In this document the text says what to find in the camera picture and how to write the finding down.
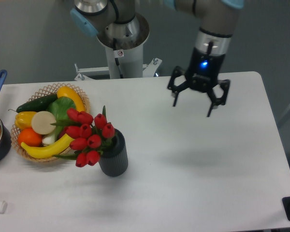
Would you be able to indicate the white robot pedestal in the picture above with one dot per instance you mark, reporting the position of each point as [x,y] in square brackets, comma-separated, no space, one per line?
[121,64]

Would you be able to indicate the beige round disc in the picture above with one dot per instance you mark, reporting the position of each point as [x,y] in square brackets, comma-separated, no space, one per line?
[42,122]

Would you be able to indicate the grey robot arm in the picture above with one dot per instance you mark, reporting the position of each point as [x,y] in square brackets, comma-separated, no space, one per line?
[122,31]

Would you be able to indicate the orange fruit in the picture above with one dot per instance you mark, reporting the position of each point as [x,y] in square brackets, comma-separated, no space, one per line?
[29,137]

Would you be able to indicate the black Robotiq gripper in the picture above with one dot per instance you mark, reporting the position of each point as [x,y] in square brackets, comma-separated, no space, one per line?
[204,72]

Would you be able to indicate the green cucumber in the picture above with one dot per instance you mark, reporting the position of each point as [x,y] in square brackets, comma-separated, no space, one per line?
[36,105]

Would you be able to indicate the woven wicker basket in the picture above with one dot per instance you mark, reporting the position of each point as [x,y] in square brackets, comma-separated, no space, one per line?
[46,90]

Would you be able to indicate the red tulip bouquet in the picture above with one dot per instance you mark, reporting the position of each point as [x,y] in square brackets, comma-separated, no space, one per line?
[92,136]

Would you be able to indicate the dark grey ribbed vase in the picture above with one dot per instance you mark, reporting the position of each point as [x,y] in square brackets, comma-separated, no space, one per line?
[114,161]

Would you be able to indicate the green bok choy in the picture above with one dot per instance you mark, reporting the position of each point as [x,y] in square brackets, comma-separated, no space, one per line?
[59,109]

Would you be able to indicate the yellow bell pepper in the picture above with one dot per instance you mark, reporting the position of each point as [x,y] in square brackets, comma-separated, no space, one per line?
[23,119]

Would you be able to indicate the yellow squash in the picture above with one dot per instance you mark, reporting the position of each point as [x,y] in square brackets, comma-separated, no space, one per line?
[68,92]

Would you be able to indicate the yellow banana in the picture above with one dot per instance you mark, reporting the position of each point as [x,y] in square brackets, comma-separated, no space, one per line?
[48,151]

